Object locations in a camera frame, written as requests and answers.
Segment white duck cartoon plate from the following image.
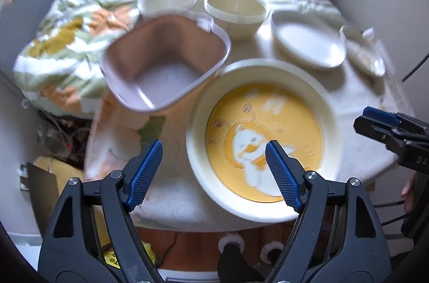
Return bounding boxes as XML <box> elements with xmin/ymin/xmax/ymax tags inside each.
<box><xmin>339</xmin><ymin>25</ymin><xmax>385</xmax><ymax>78</ymax></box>

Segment plain white plate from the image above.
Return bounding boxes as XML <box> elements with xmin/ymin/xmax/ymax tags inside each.
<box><xmin>270</xmin><ymin>9</ymin><xmax>346</xmax><ymax>70</ymax></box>

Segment yellow duck large plate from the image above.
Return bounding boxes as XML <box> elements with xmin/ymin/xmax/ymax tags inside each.
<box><xmin>186</xmin><ymin>59</ymin><xmax>342</xmax><ymax>223</ymax></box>

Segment pink square handled bowl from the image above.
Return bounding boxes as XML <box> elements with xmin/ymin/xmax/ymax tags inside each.
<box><xmin>100</xmin><ymin>9</ymin><xmax>231</xmax><ymax>113</ymax></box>

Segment cream round bowl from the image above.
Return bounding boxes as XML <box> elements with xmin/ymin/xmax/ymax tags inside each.
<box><xmin>204</xmin><ymin>0</ymin><xmax>269</xmax><ymax>41</ymax></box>

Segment white ribbed small bowl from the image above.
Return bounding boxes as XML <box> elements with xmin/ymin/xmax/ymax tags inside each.
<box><xmin>138</xmin><ymin>0</ymin><xmax>196</xmax><ymax>17</ymax></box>

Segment person's right hand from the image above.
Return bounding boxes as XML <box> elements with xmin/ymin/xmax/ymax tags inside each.
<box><xmin>401</xmin><ymin>173</ymin><xmax>417</xmax><ymax>213</ymax></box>

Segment white fluffy slipper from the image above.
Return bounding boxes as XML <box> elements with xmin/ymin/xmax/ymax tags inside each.
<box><xmin>260</xmin><ymin>241</ymin><xmax>284</xmax><ymax>266</ymax></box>
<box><xmin>217</xmin><ymin>233</ymin><xmax>245</xmax><ymax>253</ymax></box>

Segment floral green striped duvet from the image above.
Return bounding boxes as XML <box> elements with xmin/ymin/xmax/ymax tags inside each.
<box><xmin>13</xmin><ymin>0</ymin><xmax>342</xmax><ymax>118</ymax></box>

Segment tangled cables on floor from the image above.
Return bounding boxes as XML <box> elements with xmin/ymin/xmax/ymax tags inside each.
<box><xmin>21</xmin><ymin>98</ymin><xmax>93</xmax><ymax>163</ymax></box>

